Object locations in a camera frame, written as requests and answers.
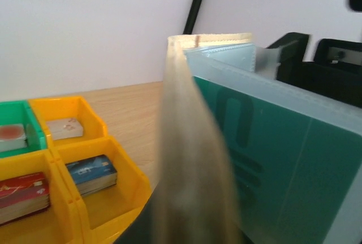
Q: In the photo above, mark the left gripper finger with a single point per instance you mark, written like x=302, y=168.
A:
x=140, y=231

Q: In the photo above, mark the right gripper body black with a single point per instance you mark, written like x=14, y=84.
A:
x=334, y=71

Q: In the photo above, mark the blue card stack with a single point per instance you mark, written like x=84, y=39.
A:
x=92, y=174

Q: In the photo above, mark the white pink card stack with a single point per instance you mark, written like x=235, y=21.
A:
x=65, y=128

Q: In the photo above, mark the white red card stack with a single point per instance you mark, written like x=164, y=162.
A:
x=13, y=137

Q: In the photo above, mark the yellow bin front right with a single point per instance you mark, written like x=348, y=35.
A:
x=131, y=191

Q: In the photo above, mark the yellow bin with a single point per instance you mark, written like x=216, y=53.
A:
x=48, y=109
x=58, y=224
x=131, y=191

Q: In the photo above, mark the yellow bin front middle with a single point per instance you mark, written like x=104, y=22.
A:
x=58, y=224

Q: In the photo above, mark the yellow bin back right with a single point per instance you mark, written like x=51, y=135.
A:
x=48, y=109

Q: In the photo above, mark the green storage bin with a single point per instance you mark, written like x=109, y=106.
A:
x=14, y=112

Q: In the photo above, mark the black frame post right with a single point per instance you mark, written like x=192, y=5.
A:
x=192, y=17

